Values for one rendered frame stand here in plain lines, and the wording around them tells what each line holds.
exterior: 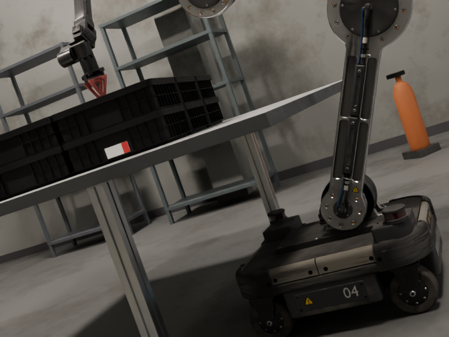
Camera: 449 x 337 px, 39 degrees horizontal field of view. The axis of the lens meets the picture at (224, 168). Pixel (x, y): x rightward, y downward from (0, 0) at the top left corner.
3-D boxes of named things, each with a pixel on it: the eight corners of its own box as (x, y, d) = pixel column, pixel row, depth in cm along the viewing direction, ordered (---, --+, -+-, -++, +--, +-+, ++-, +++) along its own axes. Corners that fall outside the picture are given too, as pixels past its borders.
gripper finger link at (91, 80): (97, 99, 223) (86, 73, 222) (92, 102, 229) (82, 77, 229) (114, 93, 226) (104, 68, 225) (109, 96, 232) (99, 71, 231)
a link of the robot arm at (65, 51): (80, 21, 227) (95, 36, 234) (55, 33, 232) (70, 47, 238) (78, 47, 221) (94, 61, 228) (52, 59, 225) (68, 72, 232)
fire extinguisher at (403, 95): (441, 146, 461) (415, 65, 456) (440, 152, 436) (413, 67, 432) (405, 156, 471) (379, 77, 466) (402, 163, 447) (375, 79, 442)
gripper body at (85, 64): (88, 77, 222) (80, 57, 221) (83, 82, 231) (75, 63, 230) (105, 71, 224) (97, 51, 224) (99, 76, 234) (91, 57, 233)
